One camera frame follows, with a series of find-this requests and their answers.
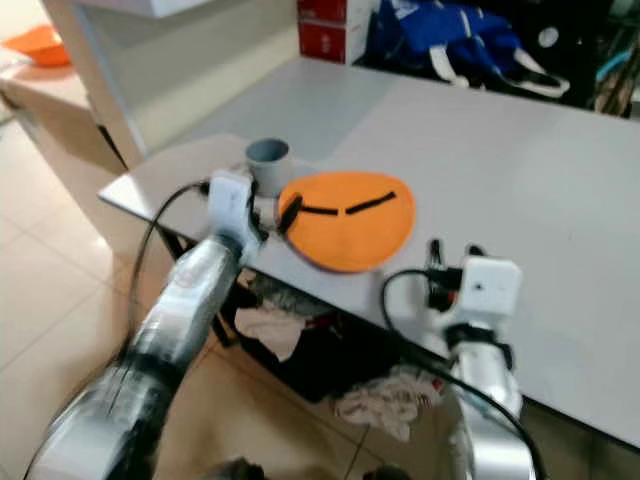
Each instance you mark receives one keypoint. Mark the orange plate with black strips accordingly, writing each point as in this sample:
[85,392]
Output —
[360,240]

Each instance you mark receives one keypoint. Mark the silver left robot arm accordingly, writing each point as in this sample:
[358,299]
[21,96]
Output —
[190,310]

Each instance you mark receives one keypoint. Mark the grey cup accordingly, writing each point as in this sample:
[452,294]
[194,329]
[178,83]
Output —
[268,162]

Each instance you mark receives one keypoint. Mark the grey table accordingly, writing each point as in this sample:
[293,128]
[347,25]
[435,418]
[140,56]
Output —
[490,150]

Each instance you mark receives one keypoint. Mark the plain white cloth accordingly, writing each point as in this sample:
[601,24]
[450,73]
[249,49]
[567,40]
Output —
[272,332]

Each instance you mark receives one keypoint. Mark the black bag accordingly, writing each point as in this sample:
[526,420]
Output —
[345,345]

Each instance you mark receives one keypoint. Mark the white patterned cloth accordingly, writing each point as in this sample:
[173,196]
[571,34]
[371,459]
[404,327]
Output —
[390,400]

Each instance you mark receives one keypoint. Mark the red box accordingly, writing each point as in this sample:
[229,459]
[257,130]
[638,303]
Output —
[326,42]
[328,9]

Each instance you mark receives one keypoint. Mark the white partition panel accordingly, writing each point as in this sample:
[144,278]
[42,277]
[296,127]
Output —
[170,70]

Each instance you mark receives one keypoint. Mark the dark robot right leg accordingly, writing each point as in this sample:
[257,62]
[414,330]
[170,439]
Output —
[385,474]

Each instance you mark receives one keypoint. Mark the beige low table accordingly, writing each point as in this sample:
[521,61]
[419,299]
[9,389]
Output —
[60,105]

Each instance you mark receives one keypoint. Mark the orange plastic bowl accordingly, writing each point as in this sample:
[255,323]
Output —
[42,47]

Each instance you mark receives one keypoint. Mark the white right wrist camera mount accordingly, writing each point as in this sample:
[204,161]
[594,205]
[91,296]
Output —
[490,290]

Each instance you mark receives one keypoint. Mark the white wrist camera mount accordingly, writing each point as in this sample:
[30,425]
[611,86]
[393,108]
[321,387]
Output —
[490,290]
[230,205]

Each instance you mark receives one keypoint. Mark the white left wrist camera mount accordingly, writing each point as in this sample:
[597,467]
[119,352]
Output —
[230,205]

